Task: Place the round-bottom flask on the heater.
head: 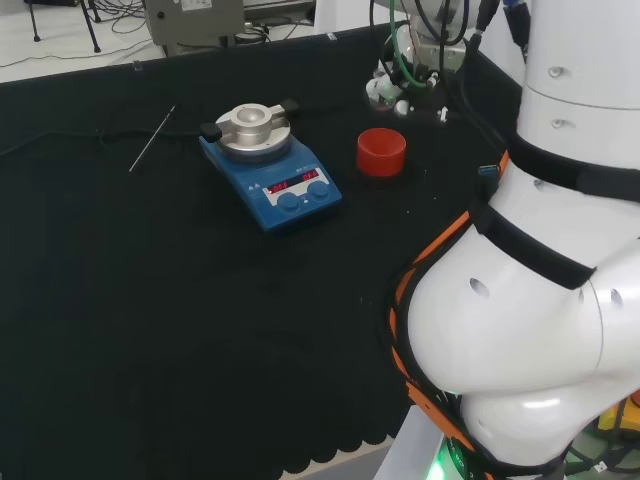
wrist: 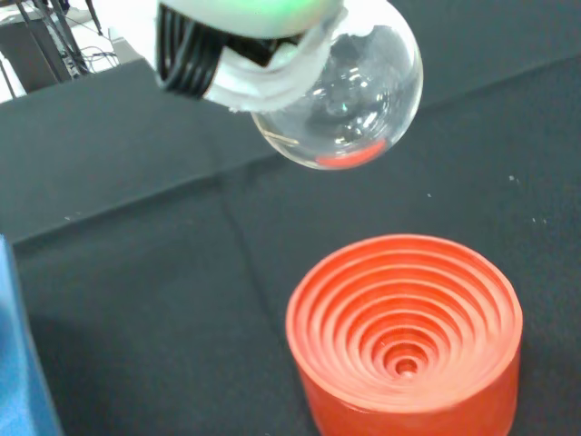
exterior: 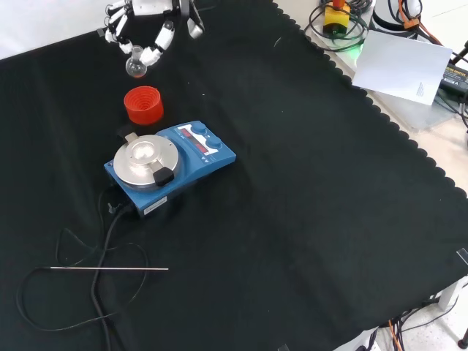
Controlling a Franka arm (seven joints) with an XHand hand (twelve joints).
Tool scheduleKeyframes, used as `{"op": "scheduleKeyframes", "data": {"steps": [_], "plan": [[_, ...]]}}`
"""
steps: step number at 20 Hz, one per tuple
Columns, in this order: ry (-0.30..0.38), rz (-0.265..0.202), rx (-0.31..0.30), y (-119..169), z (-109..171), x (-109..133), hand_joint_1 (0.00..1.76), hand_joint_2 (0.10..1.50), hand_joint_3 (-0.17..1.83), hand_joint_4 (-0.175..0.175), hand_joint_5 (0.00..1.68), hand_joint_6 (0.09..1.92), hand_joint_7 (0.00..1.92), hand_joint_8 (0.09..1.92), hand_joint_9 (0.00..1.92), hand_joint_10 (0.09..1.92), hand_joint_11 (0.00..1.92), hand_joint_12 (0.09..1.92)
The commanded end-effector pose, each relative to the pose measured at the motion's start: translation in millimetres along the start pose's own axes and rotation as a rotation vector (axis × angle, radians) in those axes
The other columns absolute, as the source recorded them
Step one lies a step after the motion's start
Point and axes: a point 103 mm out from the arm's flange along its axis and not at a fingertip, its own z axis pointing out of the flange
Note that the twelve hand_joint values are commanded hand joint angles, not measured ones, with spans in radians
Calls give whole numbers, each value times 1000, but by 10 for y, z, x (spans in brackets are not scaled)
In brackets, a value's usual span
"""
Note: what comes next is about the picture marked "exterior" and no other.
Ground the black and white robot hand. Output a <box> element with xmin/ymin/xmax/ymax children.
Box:
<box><xmin>104</xmin><ymin>0</ymin><xmax>205</xmax><ymax>67</ymax></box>

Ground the pale grey board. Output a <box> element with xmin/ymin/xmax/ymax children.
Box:
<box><xmin>351</xmin><ymin>29</ymin><xmax>453</xmax><ymax>107</ymax></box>

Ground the orange cable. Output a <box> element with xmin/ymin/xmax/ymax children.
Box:
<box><xmin>398</xmin><ymin>0</ymin><xmax>445</xmax><ymax>47</ymax></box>

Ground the black scalloped table cloth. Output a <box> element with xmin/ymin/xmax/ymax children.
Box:
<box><xmin>0</xmin><ymin>0</ymin><xmax>468</xmax><ymax>351</ymax></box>

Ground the thin metal probe rod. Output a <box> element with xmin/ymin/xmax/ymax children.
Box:
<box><xmin>49</xmin><ymin>267</ymin><xmax>170</xmax><ymax>272</ymax></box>

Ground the blue heater with steel plate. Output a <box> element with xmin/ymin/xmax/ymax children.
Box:
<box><xmin>103</xmin><ymin>120</ymin><xmax>237</xmax><ymax>219</ymax></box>

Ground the clear round-bottom glass flask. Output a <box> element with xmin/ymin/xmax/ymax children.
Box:
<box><xmin>125</xmin><ymin>45</ymin><xmax>148</xmax><ymax>79</ymax></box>

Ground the orange ribbed flask holder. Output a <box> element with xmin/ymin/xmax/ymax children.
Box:
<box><xmin>123</xmin><ymin>86</ymin><xmax>165</xmax><ymax>127</ymax></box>

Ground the yellow stop button box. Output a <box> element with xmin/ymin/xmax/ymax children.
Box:
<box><xmin>322</xmin><ymin>0</ymin><xmax>351</xmax><ymax>39</ymax></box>

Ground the thin black probe cable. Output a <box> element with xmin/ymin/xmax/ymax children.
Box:
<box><xmin>15</xmin><ymin>186</ymin><xmax>149</xmax><ymax>332</ymax></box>

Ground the black power adapter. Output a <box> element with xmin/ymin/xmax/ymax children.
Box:
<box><xmin>438</xmin><ymin>62</ymin><xmax>468</xmax><ymax>98</ymax></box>

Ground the thick black power cable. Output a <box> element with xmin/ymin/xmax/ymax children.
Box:
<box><xmin>90</xmin><ymin>204</ymin><xmax>137</xmax><ymax>351</ymax></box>

